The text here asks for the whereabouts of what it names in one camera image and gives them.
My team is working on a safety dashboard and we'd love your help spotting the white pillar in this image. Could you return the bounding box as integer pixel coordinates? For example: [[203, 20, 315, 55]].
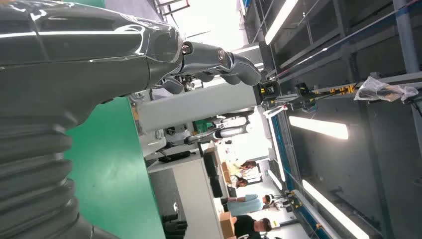
[[136, 82, 262, 133]]

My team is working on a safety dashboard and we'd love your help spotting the black flat device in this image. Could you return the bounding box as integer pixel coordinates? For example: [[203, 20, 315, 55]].
[[158, 150, 192, 163]]

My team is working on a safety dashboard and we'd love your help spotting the white humanoid robot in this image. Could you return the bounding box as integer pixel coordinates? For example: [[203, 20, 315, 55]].
[[164, 115, 252, 146]]

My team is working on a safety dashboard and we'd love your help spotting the white cabinet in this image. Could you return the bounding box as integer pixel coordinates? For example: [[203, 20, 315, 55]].
[[146, 157, 225, 239]]

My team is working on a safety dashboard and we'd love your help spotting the brown cardboard box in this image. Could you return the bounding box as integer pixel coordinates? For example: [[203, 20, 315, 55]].
[[220, 161, 232, 184], [218, 212, 237, 239]]

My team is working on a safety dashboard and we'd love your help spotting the ceiling light panel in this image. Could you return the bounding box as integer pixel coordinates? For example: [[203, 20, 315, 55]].
[[302, 179, 371, 239], [289, 116, 349, 140], [267, 169, 284, 191], [264, 0, 300, 46]]

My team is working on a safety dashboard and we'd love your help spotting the clear plastic bag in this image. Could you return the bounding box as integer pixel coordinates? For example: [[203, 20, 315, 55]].
[[353, 76, 420, 103]]

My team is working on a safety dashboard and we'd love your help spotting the black gantry camera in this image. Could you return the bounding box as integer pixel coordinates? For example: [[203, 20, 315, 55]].
[[259, 80, 282, 100]]

